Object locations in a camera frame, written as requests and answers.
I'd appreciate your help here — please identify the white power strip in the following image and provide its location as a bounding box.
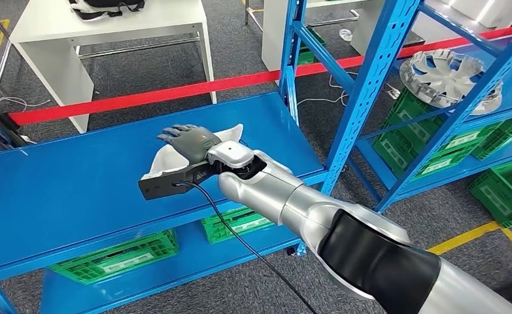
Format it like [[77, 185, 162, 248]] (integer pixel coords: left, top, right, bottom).
[[384, 83, 403, 101]]

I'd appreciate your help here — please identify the silver wheel hubcap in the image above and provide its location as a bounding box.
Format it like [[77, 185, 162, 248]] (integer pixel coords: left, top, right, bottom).
[[399, 48, 504, 116]]

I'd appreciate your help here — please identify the white table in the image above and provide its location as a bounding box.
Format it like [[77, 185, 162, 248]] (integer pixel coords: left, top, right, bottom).
[[9, 0, 218, 134], [261, 0, 426, 73]]

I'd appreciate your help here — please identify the long white power cable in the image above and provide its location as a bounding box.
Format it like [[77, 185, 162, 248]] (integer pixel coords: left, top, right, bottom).
[[296, 73, 356, 107]]

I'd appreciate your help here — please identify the long white plastic part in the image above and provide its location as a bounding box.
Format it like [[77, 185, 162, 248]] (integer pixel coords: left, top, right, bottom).
[[141, 123, 245, 181]]

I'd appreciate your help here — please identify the green plastic crate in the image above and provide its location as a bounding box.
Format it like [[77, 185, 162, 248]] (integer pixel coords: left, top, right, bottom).
[[468, 156, 512, 228], [200, 205, 278, 246], [48, 230, 180, 286], [472, 113, 512, 162], [298, 25, 327, 67], [411, 147, 477, 181], [371, 86, 503, 167]]

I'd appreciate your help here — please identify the red barrier belt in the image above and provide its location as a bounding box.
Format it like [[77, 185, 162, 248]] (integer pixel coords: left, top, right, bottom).
[[0, 24, 512, 137]]

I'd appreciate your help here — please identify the black camera cable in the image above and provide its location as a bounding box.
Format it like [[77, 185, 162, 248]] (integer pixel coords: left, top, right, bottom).
[[173, 179, 319, 314]]

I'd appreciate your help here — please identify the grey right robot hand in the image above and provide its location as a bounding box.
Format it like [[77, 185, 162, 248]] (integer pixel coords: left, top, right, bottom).
[[156, 124, 222, 165]]

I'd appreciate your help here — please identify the black backpack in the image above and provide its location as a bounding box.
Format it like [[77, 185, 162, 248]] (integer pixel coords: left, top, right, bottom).
[[68, 0, 146, 22]]

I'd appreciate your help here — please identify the white cabinet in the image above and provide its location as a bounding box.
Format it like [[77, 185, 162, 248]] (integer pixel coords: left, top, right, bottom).
[[428, 0, 512, 29]]

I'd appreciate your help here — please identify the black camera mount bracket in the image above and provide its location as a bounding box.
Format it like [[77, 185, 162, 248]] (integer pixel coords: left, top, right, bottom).
[[137, 159, 222, 201]]

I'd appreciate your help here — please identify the white cable bundle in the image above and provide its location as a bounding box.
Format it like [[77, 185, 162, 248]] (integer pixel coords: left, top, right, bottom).
[[0, 96, 52, 114]]

